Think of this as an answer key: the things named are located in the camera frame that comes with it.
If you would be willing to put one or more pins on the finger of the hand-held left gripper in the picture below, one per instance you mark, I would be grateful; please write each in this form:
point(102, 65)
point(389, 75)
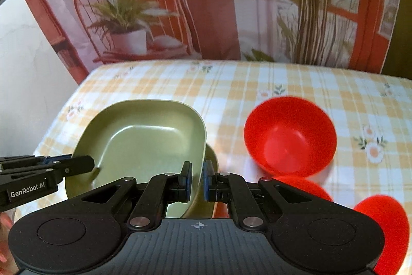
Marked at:
point(48, 160)
point(79, 164)

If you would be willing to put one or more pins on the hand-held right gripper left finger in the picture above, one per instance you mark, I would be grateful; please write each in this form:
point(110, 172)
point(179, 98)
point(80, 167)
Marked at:
point(187, 186)

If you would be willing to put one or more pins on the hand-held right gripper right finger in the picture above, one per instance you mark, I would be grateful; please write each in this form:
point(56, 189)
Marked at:
point(207, 186)

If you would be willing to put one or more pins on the green square plate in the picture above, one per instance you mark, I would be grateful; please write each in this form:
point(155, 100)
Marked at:
point(213, 160)
point(141, 139)

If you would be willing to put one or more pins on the person's left hand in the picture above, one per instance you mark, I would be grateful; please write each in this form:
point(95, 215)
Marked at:
point(4, 225)

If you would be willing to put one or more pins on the red plastic bowl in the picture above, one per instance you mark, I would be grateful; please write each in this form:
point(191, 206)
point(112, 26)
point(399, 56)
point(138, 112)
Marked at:
point(289, 138)
point(305, 188)
point(384, 226)

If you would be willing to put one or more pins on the printed backdrop cloth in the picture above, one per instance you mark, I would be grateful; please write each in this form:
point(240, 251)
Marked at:
point(209, 4)

